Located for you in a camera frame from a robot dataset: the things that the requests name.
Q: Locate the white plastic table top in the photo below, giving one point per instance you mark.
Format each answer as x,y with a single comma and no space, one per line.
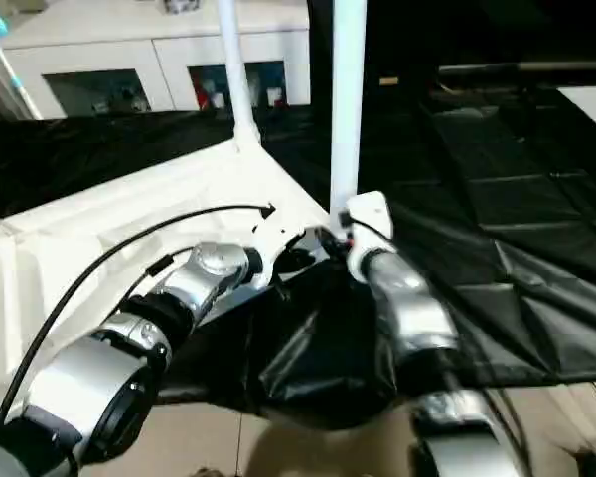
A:
79,238

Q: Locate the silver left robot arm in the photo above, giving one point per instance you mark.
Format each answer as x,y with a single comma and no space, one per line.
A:
89,388

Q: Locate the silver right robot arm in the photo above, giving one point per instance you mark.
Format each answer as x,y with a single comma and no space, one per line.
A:
407,308

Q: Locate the small yellow label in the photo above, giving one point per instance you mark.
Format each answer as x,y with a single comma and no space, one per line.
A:
388,80

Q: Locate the black plastic mat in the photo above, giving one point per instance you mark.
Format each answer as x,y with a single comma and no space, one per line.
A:
517,219

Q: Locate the grey crumpled object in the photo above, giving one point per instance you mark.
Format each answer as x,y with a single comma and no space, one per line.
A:
182,5

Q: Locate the white glass-door cabinet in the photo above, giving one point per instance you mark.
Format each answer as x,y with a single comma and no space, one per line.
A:
109,35

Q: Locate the white pole with blue band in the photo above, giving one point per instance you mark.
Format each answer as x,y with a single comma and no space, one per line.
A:
10,79

